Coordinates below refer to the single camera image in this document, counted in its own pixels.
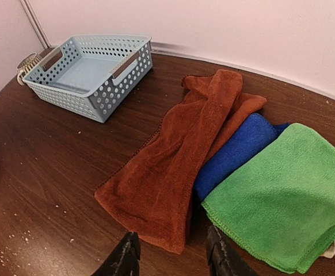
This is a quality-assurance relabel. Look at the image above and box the rust brown towel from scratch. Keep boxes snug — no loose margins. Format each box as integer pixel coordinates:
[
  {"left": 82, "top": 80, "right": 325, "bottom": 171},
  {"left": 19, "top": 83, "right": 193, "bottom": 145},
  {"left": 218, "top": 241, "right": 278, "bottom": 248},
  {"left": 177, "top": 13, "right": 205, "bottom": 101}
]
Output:
[{"left": 94, "top": 70, "right": 266, "bottom": 254}]

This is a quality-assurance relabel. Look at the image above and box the green towel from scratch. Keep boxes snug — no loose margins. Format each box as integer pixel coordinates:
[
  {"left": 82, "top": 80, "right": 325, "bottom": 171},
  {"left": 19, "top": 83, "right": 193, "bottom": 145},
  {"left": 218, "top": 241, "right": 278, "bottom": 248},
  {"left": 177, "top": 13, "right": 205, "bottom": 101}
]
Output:
[{"left": 202, "top": 123, "right": 335, "bottom": 274}]

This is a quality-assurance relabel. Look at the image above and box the light blue perforated basket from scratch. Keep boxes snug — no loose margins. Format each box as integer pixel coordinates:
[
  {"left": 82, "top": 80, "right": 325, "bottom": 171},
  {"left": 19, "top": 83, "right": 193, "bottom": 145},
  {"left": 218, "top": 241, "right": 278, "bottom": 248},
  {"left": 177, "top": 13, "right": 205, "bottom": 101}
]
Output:
[{"left": 23, "top": 34, "right": 153, "bottom": 123}]

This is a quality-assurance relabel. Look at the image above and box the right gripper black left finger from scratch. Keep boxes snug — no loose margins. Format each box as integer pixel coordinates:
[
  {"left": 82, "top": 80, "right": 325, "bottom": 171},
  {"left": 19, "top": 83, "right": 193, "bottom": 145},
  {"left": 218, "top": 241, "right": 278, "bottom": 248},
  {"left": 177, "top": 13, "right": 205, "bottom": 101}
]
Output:
[{"left": 92, "top": 232, "right": 141, "bottom": 276}]

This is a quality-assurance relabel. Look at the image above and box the white cloth under green towel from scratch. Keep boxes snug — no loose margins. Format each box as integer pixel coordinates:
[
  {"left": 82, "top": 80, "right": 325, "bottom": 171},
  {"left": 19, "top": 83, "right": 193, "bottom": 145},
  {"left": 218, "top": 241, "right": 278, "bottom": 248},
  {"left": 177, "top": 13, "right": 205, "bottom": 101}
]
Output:
[{"left": 321, "top": 240, "right": 335, "bottom": 259}]

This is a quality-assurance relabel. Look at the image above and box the blue towel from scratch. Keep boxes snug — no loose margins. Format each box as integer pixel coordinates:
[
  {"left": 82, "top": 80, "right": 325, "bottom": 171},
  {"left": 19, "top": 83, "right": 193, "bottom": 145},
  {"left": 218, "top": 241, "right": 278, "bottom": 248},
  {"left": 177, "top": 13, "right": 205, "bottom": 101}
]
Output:
[{"left": 194, "top": 113, "right": 290, "bottom": 202}]

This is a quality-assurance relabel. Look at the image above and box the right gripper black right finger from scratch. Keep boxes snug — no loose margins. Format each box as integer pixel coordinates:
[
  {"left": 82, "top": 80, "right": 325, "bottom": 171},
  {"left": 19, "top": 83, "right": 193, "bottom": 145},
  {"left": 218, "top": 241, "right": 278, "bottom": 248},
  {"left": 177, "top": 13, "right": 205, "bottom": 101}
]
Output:
[{"left": 206, "top": 225, "right": 258, "bottom": 276}]

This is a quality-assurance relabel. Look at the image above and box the left aluminium corner post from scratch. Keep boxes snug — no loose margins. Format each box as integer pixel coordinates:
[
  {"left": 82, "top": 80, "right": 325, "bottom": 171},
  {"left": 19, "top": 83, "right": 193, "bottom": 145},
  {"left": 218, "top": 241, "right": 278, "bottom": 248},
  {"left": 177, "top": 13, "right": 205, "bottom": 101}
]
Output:
[{"left": 20, "top": 0, "right": 51, "bottom": 49}]

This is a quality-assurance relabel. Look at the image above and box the striped ceramic cup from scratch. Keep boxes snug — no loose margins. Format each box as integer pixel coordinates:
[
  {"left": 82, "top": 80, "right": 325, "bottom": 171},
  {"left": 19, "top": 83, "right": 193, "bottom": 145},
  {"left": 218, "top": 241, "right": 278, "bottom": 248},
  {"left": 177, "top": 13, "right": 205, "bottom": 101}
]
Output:
[{"left": 17, "top": 52, "right": 42, "bottom": 86}]

